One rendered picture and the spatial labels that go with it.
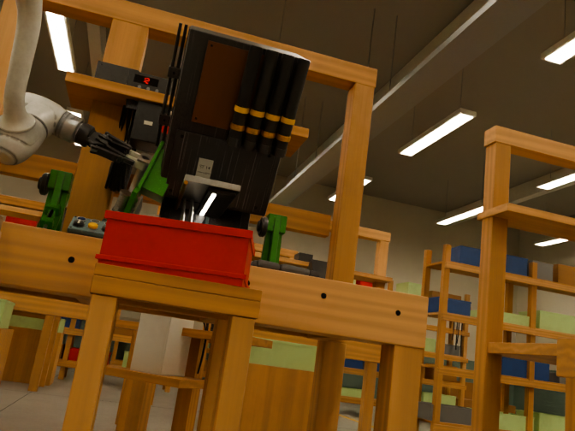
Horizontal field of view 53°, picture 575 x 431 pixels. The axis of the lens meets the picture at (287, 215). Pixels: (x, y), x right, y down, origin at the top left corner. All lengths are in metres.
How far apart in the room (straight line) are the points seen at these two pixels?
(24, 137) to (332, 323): 1.04
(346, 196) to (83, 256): 1.18
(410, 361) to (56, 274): 0.97
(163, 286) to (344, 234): 1.24
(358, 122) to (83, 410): 1.68
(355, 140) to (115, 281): 1.48
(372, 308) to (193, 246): 0.63
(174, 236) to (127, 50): 1.27
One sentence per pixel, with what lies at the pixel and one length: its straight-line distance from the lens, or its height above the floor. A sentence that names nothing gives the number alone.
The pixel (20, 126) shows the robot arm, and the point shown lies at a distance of 1.84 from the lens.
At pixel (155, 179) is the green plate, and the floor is 1.15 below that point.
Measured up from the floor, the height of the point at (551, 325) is 1.50.
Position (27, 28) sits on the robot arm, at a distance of 1.81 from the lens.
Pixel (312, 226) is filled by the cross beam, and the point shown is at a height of 1.21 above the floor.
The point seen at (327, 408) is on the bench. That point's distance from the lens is 2.25.
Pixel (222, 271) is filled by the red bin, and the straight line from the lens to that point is 1.20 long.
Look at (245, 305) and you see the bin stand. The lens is 1.20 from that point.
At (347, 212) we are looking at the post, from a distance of 2.32.
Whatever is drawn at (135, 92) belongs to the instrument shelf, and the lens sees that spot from 2.17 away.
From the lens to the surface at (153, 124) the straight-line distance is 2.14.
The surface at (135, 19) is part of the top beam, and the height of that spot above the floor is 1.87.
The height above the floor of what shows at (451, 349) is 1.23.
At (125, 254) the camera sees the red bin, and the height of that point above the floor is 0.83.
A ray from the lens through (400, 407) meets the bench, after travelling 1.69.
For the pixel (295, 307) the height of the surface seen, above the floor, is 0.81.
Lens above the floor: 0.66
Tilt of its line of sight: 14 degrees up
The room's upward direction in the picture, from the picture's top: 8 degrees clockwise
